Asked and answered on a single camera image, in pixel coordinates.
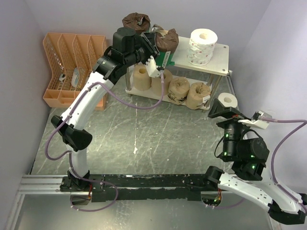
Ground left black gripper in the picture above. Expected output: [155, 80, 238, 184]
[126, 31, 162, 68]

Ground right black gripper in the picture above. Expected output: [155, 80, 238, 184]
[208, 98, 256, 159]

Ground floral white paper roll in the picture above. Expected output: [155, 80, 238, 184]
[218, 92, 238, 108]
[187, 29, 218, 66]

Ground green brown roll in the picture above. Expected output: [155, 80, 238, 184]
[122, 12, 151, 34]
[151, 24, 179, 67]

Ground brown paper roll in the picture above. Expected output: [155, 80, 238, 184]
[185, 82, 211, 110]
[167, 77, 190, 104]

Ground beige unwrapped paper roll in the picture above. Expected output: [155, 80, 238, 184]
[133, 64, 151, 91]
[151, 69, 173, 96]

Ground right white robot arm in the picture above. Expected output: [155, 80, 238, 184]
[203, 99, 307, 225]

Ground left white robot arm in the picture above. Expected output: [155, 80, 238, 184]
[51, 27, 163, 191]

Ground white two-tier shelf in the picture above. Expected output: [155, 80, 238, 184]
[124, 35, 230, 111]

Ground orange plastic file organizer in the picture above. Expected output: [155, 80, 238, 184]
[43, 33, 107, 108]

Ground items in organizer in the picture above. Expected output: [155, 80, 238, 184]
[59, 68, 80, 88]

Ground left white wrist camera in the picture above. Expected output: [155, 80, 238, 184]
[145, 56, 161, 78]

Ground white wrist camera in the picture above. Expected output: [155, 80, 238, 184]
[145, 56, 161, 78]
[238, 111, 272, 130]

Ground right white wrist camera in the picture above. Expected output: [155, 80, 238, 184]
[238, 111, 272, 130]

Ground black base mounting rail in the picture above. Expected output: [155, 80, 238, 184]
[60, 174, 218, 202]

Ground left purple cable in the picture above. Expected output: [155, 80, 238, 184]
[45, 69, 166, 212]

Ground aluminium frame rail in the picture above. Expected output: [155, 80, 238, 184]
[4, 174, 72, 230]

